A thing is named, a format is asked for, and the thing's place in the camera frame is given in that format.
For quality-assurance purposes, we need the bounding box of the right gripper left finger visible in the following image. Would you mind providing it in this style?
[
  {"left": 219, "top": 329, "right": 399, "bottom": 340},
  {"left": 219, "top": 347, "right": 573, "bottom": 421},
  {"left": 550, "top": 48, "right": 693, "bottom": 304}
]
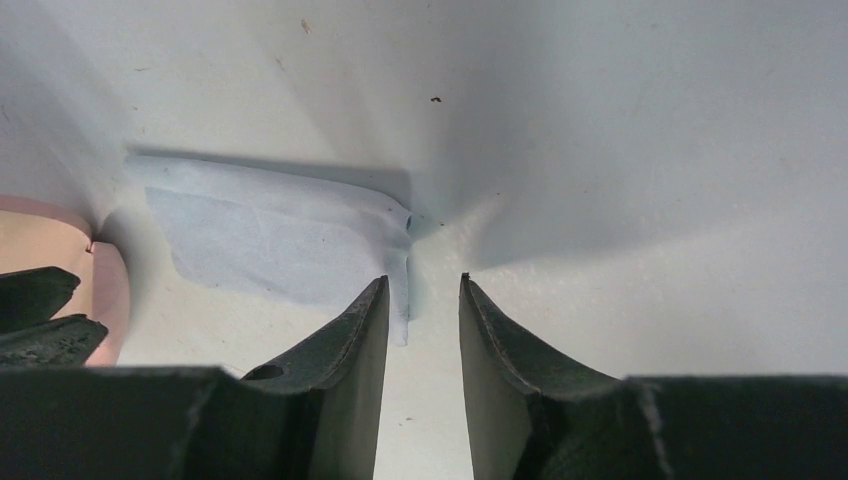
[{"left": 1, "top": 276, "right": 390, "bottom": 479}]

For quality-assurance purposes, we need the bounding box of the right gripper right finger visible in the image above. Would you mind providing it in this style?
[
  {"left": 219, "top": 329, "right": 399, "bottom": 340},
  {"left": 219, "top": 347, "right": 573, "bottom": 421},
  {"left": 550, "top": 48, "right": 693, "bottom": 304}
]
[{"left": 459, "top": 275, "right": 847, "bottom": 479}]

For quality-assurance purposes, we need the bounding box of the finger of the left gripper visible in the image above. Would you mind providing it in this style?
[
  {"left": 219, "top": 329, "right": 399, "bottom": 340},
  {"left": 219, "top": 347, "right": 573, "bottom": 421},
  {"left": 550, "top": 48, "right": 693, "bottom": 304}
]
[
  {"left": 1, "top": 266, "right": 81, "bottom": 334},
  {"left": 1, "top": 315, "right": 108, "bottom": 368}
]

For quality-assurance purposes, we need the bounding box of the pink glasses case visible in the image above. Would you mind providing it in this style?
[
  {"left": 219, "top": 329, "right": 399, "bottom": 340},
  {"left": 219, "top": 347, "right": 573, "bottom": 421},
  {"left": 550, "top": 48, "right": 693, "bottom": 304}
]
[{"left": 1, "top": 195, "right": 130, "bottom": 367}]

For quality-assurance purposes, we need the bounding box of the blue cleaning cloth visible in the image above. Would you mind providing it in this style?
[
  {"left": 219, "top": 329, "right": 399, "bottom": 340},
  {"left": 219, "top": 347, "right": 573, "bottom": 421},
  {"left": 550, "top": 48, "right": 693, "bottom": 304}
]
[{"left": 125, "top": 156, "right": 412, "bottom": 346}]

